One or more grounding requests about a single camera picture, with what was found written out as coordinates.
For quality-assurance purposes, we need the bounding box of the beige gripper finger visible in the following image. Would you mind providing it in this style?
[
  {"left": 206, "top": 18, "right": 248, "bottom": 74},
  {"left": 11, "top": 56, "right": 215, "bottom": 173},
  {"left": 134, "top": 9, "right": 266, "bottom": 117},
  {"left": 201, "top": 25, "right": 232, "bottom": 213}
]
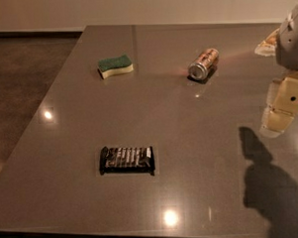
[
  {"left": 259, "top": 71, "right": 298, "bottom": 139},
  {"left": 254, "top": 29, "right": 279, "bottom": 57}
]

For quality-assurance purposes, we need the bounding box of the green and yellow sponge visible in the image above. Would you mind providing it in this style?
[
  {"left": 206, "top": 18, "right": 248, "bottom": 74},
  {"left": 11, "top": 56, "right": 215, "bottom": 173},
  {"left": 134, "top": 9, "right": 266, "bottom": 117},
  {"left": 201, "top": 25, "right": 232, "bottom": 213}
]
[{"left": 98, "top": 55, "right": 134, "bottom": 79}]

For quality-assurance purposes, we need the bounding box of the black snack bar wrapper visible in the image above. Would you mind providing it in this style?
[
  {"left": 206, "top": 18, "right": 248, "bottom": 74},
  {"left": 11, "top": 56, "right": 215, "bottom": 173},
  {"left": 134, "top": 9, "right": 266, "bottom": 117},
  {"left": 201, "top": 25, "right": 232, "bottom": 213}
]
[{"left": 99, "top": 147, "right": 155, "bottom": 176}]

